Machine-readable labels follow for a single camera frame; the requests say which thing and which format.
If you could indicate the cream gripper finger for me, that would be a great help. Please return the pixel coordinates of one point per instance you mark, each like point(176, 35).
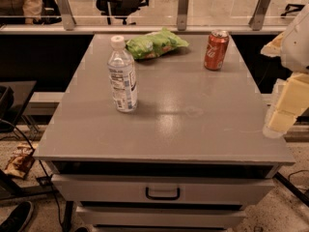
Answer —
point(288, 100)
point(273, 48)

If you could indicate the clear plastic water bottle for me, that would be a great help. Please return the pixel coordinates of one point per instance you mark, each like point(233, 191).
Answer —
point(122, 76)

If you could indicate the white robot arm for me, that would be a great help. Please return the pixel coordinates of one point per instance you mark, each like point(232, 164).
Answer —
point(294, 52)

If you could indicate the red coke can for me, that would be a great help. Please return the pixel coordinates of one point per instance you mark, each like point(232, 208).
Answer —
point(216, 49)

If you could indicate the grey drawer cabinet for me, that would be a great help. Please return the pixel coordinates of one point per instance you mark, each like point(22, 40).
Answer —
point(193, 129)

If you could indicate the green chip bag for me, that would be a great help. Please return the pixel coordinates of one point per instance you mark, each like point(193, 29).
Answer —
point(155, 44)

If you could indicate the black side table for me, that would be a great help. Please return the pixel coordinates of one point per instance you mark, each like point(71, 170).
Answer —
point(15, 96)

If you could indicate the brown snack bag on floor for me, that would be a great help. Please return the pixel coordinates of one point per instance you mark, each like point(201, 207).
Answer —
point(20, 162)

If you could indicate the black shoe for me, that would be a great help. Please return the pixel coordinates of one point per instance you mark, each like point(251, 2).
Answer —
point(18, 218)

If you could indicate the right metal bracket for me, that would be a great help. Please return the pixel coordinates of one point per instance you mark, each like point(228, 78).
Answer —
point(256, 22)

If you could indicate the metal bracket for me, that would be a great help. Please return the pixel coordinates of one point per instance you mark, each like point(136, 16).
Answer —
point(256, 22)
point(182, 14)
point(66, 15)

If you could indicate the middle metal bracket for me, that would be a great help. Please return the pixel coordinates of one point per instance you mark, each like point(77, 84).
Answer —
point(182, 14)

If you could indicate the black drawer handle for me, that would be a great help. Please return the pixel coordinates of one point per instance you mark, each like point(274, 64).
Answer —
point(163, 194)

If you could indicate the left metal bracket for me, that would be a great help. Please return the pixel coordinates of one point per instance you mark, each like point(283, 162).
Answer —
point(66, 15)

